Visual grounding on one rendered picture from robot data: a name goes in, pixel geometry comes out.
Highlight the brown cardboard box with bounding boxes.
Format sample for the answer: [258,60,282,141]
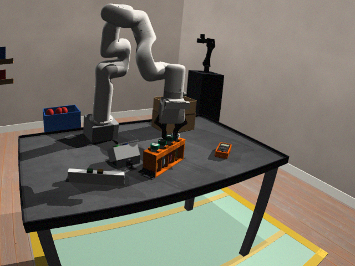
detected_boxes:
[151,96,196,134]

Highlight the orange tube holder plate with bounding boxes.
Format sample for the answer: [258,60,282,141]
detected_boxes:
[143,138,185,178]

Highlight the orange pocket multimeter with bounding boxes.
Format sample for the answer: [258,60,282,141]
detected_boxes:
[215,142,232,159]

